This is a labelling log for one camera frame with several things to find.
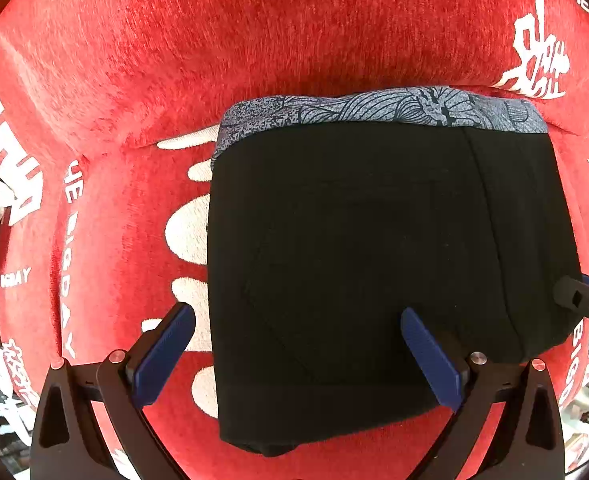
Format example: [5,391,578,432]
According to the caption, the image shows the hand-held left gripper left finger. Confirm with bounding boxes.
[30,301,196,480]

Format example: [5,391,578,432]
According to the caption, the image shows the black pants with patterned waistband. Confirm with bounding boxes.
[207,86,583,458]

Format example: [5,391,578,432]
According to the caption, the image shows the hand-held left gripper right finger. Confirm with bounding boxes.
[401,307,566,480]

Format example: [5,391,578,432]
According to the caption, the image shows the red printed blanket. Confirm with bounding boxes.
[0,0,589,480]

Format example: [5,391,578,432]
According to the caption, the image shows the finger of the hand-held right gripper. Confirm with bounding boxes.
[553,274,589,335]

